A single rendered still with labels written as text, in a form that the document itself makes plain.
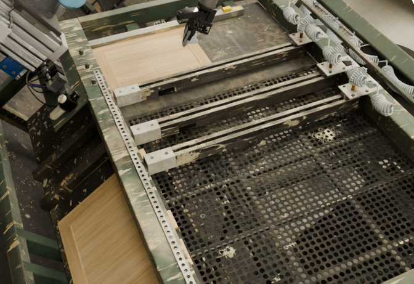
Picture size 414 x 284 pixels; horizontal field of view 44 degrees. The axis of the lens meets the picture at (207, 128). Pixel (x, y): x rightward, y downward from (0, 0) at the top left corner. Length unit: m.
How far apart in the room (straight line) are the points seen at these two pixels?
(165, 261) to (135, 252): 0.43
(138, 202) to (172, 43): 1.14
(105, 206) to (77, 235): 0.20
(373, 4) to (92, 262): 7.59
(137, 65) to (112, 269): 1.07
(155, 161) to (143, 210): 0.24
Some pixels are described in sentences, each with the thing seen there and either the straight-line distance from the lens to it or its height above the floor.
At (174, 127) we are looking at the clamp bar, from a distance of 2.36.
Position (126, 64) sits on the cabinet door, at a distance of 2.79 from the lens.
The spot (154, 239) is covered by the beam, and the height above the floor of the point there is 0.84.
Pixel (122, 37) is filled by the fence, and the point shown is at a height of 1.06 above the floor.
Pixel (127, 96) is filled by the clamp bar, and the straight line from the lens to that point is 2.52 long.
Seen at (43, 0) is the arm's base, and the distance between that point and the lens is 2.15.
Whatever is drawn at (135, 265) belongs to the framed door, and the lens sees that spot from 2.31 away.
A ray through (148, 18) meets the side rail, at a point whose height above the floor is 1.20.
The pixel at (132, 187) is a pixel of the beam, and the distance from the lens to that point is 2.13.
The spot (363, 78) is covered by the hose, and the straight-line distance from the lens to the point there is 2.50.
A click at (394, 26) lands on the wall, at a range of 8.80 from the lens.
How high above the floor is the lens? 1.59
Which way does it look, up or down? 10 degrees down
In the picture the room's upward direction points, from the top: 49 degrees clockwise
